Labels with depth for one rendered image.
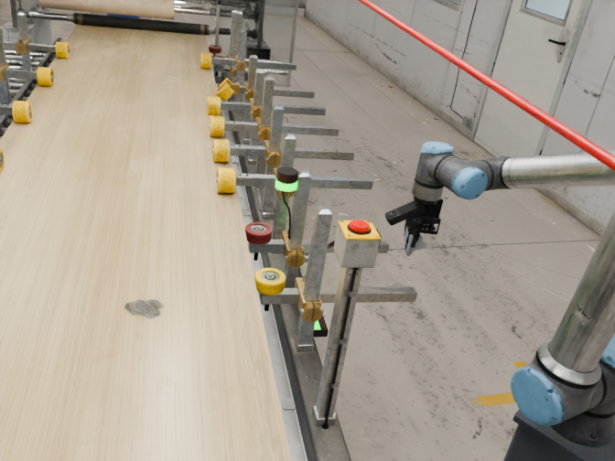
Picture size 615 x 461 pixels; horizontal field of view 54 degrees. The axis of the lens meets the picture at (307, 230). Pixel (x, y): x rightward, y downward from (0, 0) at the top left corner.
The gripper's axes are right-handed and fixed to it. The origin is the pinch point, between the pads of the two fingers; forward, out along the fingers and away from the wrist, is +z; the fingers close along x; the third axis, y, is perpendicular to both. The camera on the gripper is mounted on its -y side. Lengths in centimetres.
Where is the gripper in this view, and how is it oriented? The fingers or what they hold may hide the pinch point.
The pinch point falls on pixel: (405, 251)
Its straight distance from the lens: 193.6
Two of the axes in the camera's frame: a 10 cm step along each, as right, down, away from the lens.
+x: -1.9, -5.0, 8.5
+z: -1.2, 8.7, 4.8
